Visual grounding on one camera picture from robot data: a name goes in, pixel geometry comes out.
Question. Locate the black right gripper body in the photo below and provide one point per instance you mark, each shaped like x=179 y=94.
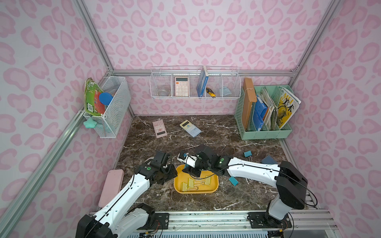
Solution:
x=192 y=170

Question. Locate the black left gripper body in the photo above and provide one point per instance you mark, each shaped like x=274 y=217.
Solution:
x=168 y=174

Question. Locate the yellow binder clip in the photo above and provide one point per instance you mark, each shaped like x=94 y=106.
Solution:
x=194 y=182
x=206 y=181
x=186 y=188

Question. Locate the yellow plastic storage box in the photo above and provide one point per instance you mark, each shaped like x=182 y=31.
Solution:
x=202 y=189

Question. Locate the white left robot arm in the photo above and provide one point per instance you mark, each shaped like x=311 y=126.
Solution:
x=117 y=219

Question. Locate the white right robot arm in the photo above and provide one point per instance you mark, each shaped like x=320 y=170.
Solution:
x=291 y=185

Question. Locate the yellow blue calculator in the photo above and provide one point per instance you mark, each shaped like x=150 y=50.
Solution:
x=190 y=128

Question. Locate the pink calculator on table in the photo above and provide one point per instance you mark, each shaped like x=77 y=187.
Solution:
x=159 y=129

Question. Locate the pink pencil case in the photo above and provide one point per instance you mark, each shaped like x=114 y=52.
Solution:
x=112 y=186

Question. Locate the yellow black small tool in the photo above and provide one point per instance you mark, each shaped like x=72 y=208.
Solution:
x=210 y=92

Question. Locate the blue folder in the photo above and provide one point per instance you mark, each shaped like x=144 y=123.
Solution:
x=259 y=114

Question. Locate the green plastic file organizer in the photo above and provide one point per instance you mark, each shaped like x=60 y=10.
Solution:
x=264 y=133

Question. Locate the pink calculator in basket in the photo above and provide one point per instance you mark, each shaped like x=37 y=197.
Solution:
x=182 y=86

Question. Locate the brown folder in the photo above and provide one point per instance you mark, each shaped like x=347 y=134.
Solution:
x=250 y=97

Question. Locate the clear tape roll in basket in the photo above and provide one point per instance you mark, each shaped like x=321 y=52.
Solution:
x=163 y=92

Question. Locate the blue book in basket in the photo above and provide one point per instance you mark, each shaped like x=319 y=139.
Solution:
x=201 y=86

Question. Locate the mint star toy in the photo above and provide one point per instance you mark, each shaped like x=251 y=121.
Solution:
x=90 y=123

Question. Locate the blue round disc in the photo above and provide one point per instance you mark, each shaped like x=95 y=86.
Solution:
x=106 y=98

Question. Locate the green snack package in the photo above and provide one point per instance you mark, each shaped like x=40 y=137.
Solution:
x=92 y=104

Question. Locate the yellow art magazine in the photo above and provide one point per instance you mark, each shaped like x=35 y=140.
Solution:
x=288 y=105

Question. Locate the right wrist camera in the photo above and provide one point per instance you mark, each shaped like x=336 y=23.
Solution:
x=190 y=160

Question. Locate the metal base rail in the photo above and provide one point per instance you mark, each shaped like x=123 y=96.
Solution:
x=244 y=224

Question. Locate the white wire basket left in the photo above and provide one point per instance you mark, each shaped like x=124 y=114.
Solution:
x=108 y=125

